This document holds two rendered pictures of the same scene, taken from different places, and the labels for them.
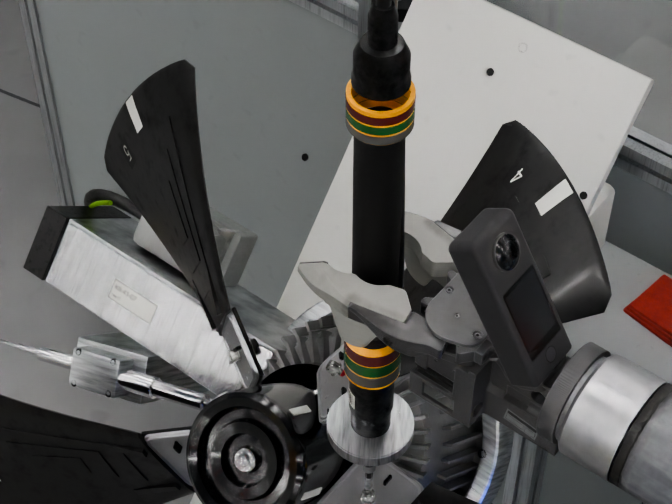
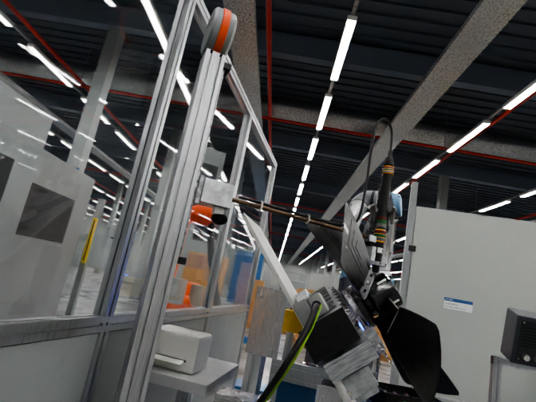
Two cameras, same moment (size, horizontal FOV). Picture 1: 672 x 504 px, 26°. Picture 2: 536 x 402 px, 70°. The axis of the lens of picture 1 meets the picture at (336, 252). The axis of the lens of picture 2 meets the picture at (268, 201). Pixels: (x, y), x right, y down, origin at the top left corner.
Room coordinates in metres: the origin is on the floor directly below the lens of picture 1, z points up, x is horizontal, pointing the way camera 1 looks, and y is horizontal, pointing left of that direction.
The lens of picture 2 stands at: (1.62, 1.00, 1.16)
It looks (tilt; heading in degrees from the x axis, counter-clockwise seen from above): 12 degrees up; 244
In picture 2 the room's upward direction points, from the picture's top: 11 degrees clockwise
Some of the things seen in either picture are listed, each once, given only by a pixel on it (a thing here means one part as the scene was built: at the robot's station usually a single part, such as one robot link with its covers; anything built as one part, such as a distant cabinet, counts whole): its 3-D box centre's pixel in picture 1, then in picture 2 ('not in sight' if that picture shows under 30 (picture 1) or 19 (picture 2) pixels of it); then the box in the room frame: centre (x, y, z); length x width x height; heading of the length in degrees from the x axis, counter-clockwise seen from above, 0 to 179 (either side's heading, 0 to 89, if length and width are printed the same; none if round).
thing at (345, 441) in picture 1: (371, 383); (375, 251); (0.68, -0.03, 1.34); 0.09 x 0.07 x 0.10; 177
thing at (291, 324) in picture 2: not in sight; (292, 321); (0.68, -0.49, 1.02); 0.16 x 0.10 x 0.11; 142
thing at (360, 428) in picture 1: (375, 263); (383, 209); (0.67, -0.03, 1.50); 0.04 x 0.04 x 0.46
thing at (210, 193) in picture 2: not in sight; (212, 194); (1.30, -0.06, 1.39); 0.10 x 0.07 x 0.08; 177
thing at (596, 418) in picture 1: (610, 411); not in sight; (0.55, -0.18, 1.48); 0.08 x 0.05 x 0.08; 142
